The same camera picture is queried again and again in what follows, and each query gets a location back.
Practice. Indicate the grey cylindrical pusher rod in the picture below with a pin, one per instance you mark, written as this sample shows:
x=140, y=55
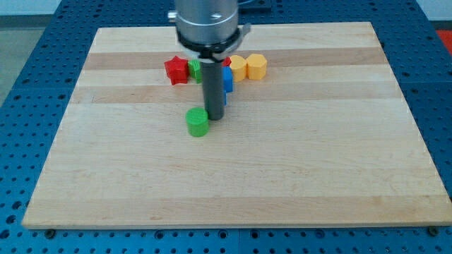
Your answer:
x=213, y=90

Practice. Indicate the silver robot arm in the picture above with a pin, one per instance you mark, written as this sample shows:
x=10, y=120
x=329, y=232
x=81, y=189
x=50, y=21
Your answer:
x=209, y=31

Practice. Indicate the green star block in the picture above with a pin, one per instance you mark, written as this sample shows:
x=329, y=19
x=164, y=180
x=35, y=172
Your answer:
x=195, y=70

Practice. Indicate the red star block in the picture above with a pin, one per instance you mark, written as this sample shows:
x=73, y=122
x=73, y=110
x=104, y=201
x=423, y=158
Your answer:
x=177, y=70

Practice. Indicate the small red block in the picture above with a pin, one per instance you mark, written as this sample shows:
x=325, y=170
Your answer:
x=227, y=62

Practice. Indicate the yellow hexagon block left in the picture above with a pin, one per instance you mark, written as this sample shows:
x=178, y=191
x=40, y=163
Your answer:
x=238, y=66

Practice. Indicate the yellow hexagon block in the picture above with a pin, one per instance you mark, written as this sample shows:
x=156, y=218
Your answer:
x=238, y=66
x=256, y=66

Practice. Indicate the yellow hexagon block right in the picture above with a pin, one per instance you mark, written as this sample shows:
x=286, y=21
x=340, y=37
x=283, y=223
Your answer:
x=256, y=66

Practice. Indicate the green cylinder block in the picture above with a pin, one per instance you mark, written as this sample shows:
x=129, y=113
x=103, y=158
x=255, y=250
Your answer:
x=197, y=122

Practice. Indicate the wooden board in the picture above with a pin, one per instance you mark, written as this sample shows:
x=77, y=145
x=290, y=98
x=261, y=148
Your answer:
x=325, y=139

